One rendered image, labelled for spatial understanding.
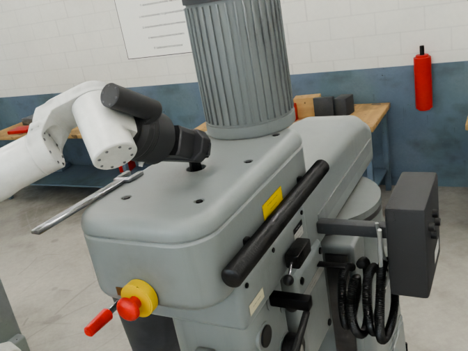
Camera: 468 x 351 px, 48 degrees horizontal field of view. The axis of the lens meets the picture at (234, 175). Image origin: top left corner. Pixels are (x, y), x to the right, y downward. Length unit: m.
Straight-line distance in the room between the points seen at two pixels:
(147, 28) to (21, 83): 2.33
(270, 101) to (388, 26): 4.06
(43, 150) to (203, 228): 0.25
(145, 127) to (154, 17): 5.30
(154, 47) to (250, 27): 5.13
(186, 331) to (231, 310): 0.17
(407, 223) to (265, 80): 0.40
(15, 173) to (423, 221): 0.74
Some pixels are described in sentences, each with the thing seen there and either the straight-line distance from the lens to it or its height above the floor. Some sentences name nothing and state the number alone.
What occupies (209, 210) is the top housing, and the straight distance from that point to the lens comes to 0.78.
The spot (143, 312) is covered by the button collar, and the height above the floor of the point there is 1.74.
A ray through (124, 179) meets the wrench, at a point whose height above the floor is 1.90.
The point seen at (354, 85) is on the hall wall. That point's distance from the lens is 5.26.
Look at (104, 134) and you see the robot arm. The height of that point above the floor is 2.04.
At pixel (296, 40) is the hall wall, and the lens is 5.35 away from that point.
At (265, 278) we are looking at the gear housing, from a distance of 0.98.
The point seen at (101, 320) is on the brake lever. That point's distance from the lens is 0.94.
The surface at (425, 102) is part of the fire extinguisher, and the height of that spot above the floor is 0.88.
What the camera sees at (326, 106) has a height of 0.99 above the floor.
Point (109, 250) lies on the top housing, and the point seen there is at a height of 1.84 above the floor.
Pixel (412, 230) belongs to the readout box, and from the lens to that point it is 1.10.
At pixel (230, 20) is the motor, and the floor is 2.13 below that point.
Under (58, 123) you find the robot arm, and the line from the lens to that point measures 0.81.
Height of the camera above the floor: 2.20
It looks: 20 degrees down
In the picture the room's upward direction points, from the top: 10 degrees counter-clockwise
